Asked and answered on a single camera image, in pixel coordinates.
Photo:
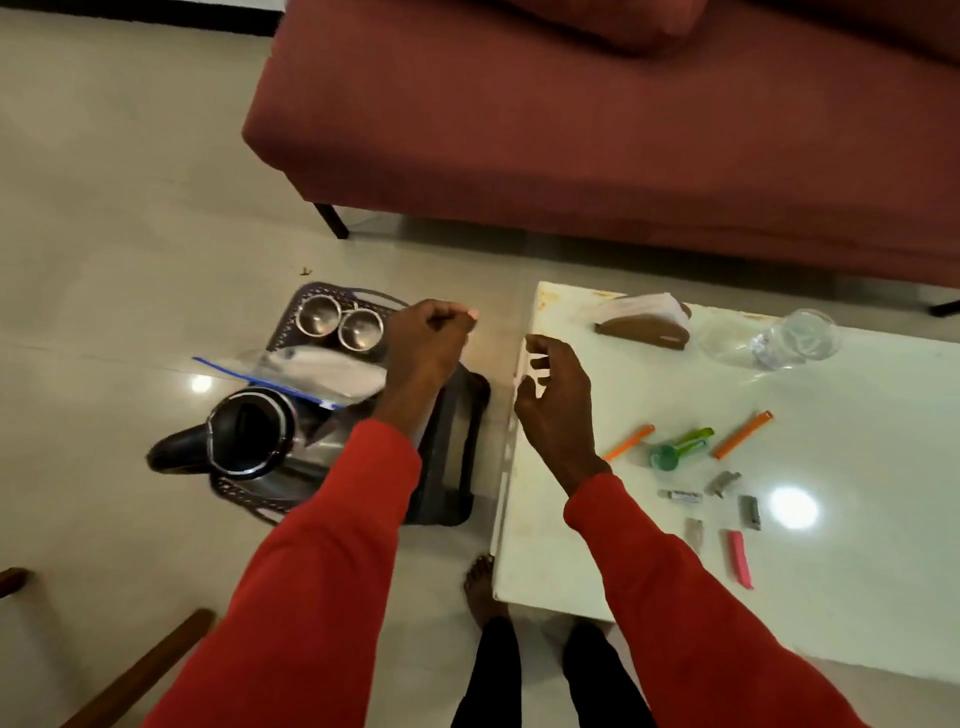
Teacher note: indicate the person's right hand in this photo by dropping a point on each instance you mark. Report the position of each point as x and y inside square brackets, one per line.
[562, 412]

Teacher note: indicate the person's left hand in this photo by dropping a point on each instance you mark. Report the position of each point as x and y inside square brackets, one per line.
[424, 352]

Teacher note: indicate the person's left fingers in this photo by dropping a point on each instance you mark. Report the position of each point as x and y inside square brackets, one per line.
[453, 314]

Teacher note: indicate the person's right thumb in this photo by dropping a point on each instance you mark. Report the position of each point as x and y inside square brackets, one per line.
[525, 401]

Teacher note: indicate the person's left forearm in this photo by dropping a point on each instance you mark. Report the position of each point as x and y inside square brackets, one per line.
[315, 585]

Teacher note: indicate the person's right forearm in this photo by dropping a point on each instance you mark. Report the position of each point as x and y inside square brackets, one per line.
[690, 615]

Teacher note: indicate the steel cup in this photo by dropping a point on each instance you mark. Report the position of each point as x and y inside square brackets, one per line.
[318, 316]
[360, 330]

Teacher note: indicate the black rectangular tray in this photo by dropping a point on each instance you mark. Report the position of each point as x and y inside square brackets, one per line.
[450, 465]

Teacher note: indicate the short orange sealing clip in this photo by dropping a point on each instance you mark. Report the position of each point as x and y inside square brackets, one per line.
[629, 442]

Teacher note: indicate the brown wooden napkin holder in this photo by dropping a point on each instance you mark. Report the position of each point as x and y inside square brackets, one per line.
[645, 332]

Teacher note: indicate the clear zip bag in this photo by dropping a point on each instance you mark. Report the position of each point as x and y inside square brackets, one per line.
[315, 373]

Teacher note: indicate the black sofa leg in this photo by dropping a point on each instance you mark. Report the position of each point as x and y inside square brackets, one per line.
[333, 222]
[946, 307]

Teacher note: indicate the white paper napkins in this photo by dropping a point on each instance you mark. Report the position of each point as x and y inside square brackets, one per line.
[641, 304]

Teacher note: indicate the dark woven tray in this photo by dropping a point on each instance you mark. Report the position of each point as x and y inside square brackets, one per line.
[294, 300]

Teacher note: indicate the green plastic clip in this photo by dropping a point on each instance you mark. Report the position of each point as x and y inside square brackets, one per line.
[679, 450]

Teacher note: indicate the small white tube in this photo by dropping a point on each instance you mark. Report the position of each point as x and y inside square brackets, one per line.
[681, 496]

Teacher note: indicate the person's left foot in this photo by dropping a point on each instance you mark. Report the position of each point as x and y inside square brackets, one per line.
[484, 589]

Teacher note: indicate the red sofa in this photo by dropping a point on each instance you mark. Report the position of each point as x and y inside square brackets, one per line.
[570, 150]

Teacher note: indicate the small grey metal clip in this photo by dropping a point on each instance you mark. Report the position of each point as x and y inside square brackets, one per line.
[725, 483]

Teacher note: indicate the long orange sealing clip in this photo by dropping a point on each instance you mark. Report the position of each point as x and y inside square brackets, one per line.
[742, 435]

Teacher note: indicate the black electric kettle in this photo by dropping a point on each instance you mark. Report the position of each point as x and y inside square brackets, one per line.
[244, 435]

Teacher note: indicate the dark grey clip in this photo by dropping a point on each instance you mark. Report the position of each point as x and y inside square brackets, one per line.
[750, 512]

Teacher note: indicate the clear plastic bottle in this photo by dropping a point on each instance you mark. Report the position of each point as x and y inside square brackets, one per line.
[780, 341]

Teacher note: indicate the pink plastic clip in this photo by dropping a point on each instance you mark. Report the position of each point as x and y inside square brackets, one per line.
[739, 559]

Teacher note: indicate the person's left leg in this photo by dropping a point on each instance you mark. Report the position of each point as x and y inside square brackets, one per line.
[491, 675]

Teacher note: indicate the person's leg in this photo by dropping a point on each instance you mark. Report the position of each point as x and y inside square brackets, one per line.
[491, 675]
[604, 682]

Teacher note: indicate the person's right leg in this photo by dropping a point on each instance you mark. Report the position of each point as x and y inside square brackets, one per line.
[604, 682]

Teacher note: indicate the red sofa cushion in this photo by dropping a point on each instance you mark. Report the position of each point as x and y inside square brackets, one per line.
[607, 19]

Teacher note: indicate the brown wooden chair rail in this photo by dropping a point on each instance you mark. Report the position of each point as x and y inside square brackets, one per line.
[142, 667]

